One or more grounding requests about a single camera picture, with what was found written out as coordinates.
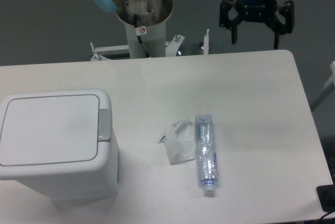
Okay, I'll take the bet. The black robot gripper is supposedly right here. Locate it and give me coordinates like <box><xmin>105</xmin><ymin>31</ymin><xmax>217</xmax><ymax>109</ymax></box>
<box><xmin>219</xmin><ymin>0</ymin><xmax>294</xmax><ymax>49</ymax></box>

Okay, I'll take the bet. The white trash can lid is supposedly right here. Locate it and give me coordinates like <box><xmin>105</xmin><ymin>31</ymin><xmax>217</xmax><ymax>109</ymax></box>
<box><xmin>1</xmin><ymin>95</ymin><xmax>99</xmax><ymax>166</ymax></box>

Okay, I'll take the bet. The white plastic trash can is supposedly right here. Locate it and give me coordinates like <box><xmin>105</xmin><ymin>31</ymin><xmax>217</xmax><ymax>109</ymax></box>
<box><xmin>1</xmin><ymin>88</ymin><xmax>119</xmax><ymax>201</ymax></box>

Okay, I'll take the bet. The crumpled white plastic wrapper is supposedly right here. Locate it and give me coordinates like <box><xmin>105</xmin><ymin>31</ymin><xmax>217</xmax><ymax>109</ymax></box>
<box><xmin>158</xmin><ymin>118</ymin><xmax>196</xmax><ymax>165</ymax></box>

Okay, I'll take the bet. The clear plastic water bottle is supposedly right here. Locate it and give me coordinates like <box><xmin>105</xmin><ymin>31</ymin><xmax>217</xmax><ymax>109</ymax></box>
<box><xmin>195</xmin><ymin>115</ymin><xmax>219</xmax><ymax>197</ymax></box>

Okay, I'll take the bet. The grey lid push button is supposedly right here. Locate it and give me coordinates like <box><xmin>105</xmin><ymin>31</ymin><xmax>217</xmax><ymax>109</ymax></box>
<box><xmin>97</xmin><ymin>109</ymin><xmax>111</xmax><ymax>142</ymax></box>

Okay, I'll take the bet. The black device at table edge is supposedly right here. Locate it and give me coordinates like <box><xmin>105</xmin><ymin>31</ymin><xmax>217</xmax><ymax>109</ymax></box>
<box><xmin>316</xmin><ymin>184</ymin><xmax>334</xmax><ymax>212</ymax></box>

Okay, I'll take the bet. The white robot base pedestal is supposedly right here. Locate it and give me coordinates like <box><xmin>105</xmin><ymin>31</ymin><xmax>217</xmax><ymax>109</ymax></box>
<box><xmin>116</xmin><ymin>0</ymin><xmax>173</xmax><ymax>59</ymax></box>

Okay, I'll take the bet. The white frame at right edge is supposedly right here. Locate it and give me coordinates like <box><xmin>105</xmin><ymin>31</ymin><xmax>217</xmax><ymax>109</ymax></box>
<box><xmin>310</xmin><ymin>61</ymin><xmax>335</xmax><ymax>112</ymax></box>

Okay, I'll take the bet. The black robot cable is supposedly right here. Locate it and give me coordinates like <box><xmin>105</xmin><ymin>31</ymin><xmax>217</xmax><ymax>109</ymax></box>
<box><xmin>133</xmin><ymin>13</ymin><xmax>151</xmax><ymax>58</ymax></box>

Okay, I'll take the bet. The white metal mounting frame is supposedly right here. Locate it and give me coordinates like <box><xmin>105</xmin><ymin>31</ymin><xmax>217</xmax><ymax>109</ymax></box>
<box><xmin>90</xmin><ymin>28</ymin><xmax>211</xmax><ymax>61</ymax></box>

